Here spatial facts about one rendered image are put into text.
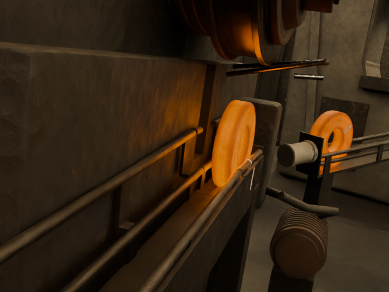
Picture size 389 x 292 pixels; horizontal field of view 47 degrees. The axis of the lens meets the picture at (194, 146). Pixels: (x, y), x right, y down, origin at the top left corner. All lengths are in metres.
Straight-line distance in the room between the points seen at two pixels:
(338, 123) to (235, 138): 0.57
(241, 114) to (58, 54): 0.41
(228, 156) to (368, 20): 2.80
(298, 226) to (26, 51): 0.82
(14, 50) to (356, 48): 3.17
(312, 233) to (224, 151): 0.41
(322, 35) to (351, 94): 0.49
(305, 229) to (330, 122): 0.30
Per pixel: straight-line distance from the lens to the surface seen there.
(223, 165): 0.72
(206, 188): 0.77
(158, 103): 0.58
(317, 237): 1.05
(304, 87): 3.52
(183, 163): 0.69
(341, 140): 1.27
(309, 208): 1.10
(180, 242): 0.47
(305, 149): 1.15
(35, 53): 0.35
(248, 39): 0.67
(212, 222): 0.54
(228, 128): 0.71
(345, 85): 3.43
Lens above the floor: 0.89
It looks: 12 degrees down
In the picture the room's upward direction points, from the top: 8 degrees clockwise
